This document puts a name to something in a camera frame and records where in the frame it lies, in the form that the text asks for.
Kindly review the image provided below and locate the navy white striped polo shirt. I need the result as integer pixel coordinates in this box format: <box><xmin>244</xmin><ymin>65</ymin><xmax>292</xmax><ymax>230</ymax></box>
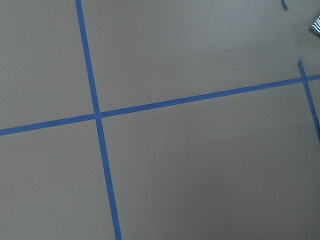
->
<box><xmin>309</xmin><ymin>16</ymin><xmax>320</xmax><ymax>37</ymax></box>

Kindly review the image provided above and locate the brown table cover mat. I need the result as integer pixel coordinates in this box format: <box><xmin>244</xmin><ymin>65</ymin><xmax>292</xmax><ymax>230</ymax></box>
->
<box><xmin>0</xmin><ymin>0</ymin><xmax>320</xmax><ymax>240</ymax></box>

